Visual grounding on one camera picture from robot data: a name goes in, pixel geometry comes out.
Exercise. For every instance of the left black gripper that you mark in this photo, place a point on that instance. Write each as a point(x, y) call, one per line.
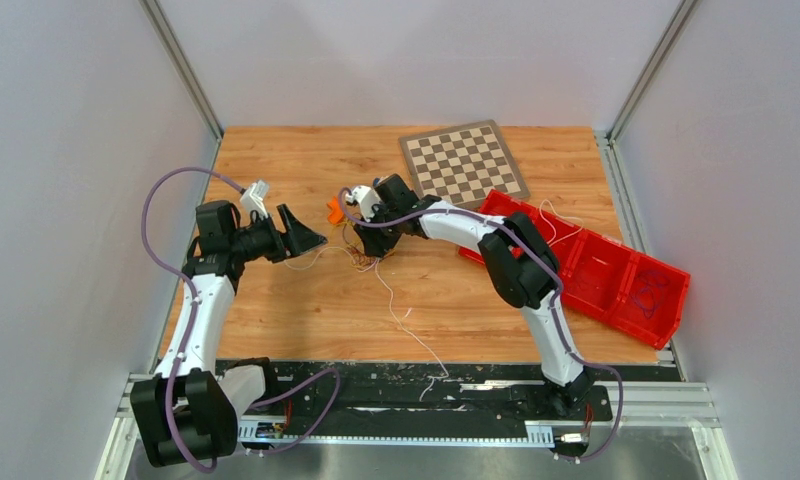
point(294, 241)

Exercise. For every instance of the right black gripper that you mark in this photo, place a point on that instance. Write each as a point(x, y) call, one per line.
point(375, 244)

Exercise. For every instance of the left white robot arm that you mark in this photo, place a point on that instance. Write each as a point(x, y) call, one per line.
point(185, 412)

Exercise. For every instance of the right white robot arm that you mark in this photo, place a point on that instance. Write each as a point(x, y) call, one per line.
point(521, 266)

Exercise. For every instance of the orange curved plastic piece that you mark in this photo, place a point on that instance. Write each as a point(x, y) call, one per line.
point(335, 215)

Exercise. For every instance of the wooden chessboard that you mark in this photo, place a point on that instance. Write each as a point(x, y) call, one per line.
point(463, 164)

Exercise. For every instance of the red compartment tray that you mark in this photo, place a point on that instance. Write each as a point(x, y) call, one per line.
point(605, 280)

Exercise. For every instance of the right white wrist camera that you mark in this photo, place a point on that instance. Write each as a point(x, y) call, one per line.
point(365, 198)

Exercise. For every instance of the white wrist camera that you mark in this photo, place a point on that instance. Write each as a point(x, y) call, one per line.
point(252, 199)
point(365, 198)

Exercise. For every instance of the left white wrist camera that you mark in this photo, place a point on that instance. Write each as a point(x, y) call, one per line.
point(252, 199)

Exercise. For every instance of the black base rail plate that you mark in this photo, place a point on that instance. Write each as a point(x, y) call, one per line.
point(423, 400)

